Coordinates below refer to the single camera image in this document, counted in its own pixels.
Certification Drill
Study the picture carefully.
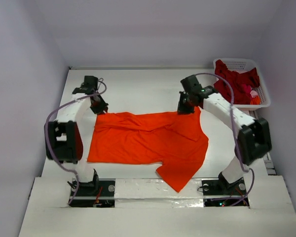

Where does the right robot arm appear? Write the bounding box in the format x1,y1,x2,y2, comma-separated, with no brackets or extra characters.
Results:
177,75,272,194

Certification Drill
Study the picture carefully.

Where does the white plastic basket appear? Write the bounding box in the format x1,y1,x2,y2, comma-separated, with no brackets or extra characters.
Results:
213,58,271,111

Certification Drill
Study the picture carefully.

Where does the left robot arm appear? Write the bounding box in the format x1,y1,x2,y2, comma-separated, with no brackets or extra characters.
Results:
44,76,108,195

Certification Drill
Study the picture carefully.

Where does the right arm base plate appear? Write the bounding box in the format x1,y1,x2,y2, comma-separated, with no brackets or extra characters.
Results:
197,178,249,207

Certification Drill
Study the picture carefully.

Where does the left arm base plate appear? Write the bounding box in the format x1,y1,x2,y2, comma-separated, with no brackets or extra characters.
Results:
69,179,115,208

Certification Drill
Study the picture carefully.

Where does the small orange garment in basket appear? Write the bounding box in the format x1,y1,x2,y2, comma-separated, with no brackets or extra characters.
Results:
250,95,261,105

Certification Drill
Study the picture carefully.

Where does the orange t shirt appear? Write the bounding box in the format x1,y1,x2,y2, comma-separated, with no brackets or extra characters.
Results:
87,108,209,192

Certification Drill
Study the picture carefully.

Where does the pink garment in basket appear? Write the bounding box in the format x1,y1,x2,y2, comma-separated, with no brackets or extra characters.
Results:
241,84,258,98

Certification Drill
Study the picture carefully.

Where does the dark red t shirt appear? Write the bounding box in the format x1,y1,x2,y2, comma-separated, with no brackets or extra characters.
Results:
215,60,260,105

